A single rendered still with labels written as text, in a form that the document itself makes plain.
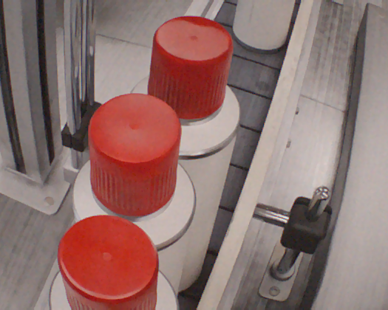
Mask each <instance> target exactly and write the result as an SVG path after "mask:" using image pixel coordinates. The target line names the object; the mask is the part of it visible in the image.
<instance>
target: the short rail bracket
mask: <svg viewBox="0 0 388 310"><path fill-rule="evenodd" d="M330 197H331V192H330V189H329V188H328V187H327V186H324V185H320V186H319V187H318V188H316V189H315V191H314V193H313V196H312V198H311V199H309V198H307V197H304V196H298V197H297V199H296V200H295V202H294V203H293V206H292V208H291V209H290V211H289V212H290V215H289V218H288V220H287V224H286V227H285V228H284V230H283V233H282V235H281V238H280V243H281V245H282V247H286V248H287V249H286V250H285V253H284V255H283V256H282V259H281V260H280V261H279V263H278V265H277V270H278V271H279V273H281V274H287V273H288V272H289V271H290V270H291V269H292V267H293V265H294V264H295V262H296V259H297V258H298V256H299V253H300V252H303V253H306V254H310V255H312V254H315V253H316V252H317V251H318V249H319V247H320V246H321V244H322V242H323V240H324V239H325V237H326V234H327V230H328V228H329V225H330V218H331V217H330V216H331V214H332V207H331V206H330V205H328V204H327V203H328V202H329V200H330Z"/></svg>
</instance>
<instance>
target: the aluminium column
mask: <svg viewBox="0 0 388 310"><path fill-rule="evenodd" d="M35 3H36V2H35V0H0V154H1V159H2V162H3V166H4V169H5V170H6V171H8V172H10V173H13V174H14V175H17V176H19V177H21V178H23V179H26V180H29V181H30V182H33V183H36V184H37V185H40V186H44V185H45V183H46V181H47V178H48V177H49V175H50V174H51V172H52V171H51V170H52V169H53V167H54V166H55V163H56V161H57V159H58V158H59V156H60V155H61V152H62V150H63V145H62V139H61V115H60V109H59V105H60V103H59V97H58V93H59V91H58V70H57V65H58V64H57V53H56V52H57V48H56V44H57V42H56V38H57V37H56V2H55V0H38V39H37V31H36V30H37V27H36V25H37V24H36V21H37V20H36V9H35V8H36V5H35ZM37 40H38V42H37ZM38 48H39V50H38ZM38 52H39V56H38ZM38 57H39V60H40V61H39V64H40V73H41V75H40V74H39V66H38ZM40 77H41V83H40V79H39V78H40ZM40 84H41V87H40ZM41 88H42V91H41ZM41 92H42V96H43V103H44V113H45V117H46V119H45V122H46V125H47V139H48V143H49V149H50V161H51V163H50V161H49V157H48V152H47V139H46V134H45V129H44V117H43V108H42V103H41V102H42V99H41Z"/></svg>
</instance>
